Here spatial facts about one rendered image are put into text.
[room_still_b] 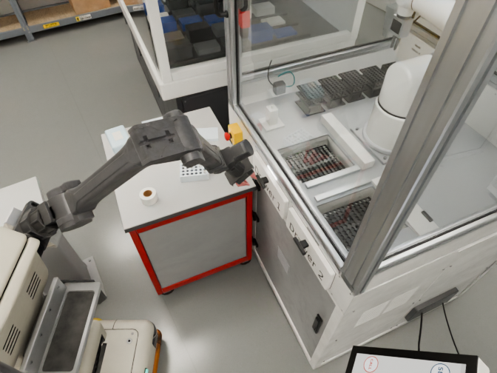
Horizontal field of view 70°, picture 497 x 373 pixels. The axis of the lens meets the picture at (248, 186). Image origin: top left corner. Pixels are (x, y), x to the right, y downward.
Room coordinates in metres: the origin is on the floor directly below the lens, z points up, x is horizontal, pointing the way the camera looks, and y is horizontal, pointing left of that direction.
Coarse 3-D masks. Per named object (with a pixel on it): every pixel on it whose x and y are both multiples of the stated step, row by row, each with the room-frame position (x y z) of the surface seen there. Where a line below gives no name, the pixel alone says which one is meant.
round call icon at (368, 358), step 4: (368, 356) 0.25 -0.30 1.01; (372, 356) 0.25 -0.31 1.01; (376, 356) 0.25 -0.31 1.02; (364, 360) 0.24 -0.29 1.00; (368, 360) 0.24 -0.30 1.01; (372, 360) 0.24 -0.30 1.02; (376, 360) 0.23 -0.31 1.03; (364, 364) 0.23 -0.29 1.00; (368, 364) 0.23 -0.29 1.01; (372, 364) 0.23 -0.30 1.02; (376, 364) 0.23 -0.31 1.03; (364, 368) 0.22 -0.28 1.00; (368, 368) 0.22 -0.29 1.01; (372, 368) 0.22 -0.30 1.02; (376, 368) 0.22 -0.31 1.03; (368, 372) 0.21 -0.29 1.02; (372, 372) 0.21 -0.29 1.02; (376, 372) 0.21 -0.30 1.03
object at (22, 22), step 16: (16, 0) 4.15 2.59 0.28; (112, 0) 4.50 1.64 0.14; (0, 16) 4.04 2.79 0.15; (16, 16) 3.74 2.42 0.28; (32, 16) 4.06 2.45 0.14; (48, 16) 4.06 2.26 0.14; (64, 16) 4.06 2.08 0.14; (80, 16) 4.05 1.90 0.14; (96, 16) 4.14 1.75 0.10; (0, 32) 3.69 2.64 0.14; (16, 32) 3.71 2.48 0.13; (32, 32) 3.78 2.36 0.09
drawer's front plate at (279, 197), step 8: (256, 152) 1.05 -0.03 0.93; (256, 160) 1.03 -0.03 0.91; (256, 168) 1.03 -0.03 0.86; (264, 168) 0.96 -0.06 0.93; (264, 176) 0.95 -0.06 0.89; (272, 176) 0.92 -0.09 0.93; (272, 184) 0.89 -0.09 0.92; (272, 192) 0.88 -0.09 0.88; (280, 192) 0.84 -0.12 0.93; (272, 200) 0.88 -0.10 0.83; (280, 200) 0.82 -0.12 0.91; (280, 208) 0.82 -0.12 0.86
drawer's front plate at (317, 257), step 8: (288, 208) 0.77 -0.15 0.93; (288, 216) 0.76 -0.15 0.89; (296, 216) 0.73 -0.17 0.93; (288, 224) 0.75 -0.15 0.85; (296, 224) 0.71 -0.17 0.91; (296, 232) 0.70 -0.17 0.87; (304, 232) 0.66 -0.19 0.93; (312, 240) 0.63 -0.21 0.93; (312, 248) 0.61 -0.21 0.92; (312, 256) 0.60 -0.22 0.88; (320, 256) 0.57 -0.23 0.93; (320, 264) 0.56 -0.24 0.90; (328, 264) 0.54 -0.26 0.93; (320, 272) 0.55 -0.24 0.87; (328, 272) 0.52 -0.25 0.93; (320, 280) 0.54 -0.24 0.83; (328, 280) 0.51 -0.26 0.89; (328, 288) 0.51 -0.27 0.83
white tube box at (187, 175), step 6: (180, 168) 1.09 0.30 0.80; (186, 168) 1.10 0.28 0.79; (192, 168) 1.09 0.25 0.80; (198, 168) 1.09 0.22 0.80; (204, 168) 1.09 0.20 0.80; (180, 174) 1.05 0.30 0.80; (186, 174) 1.06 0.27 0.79; (192, 174) 1.06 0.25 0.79; (198, 174) 1.05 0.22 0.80; (204, 174) 1.05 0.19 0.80; (180, 180) 1.04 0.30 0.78; (186, 180) 1.04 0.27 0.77; (192, 180) 1.04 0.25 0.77; (198, 180) 1.05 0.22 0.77; (204, 180) 1.05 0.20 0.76
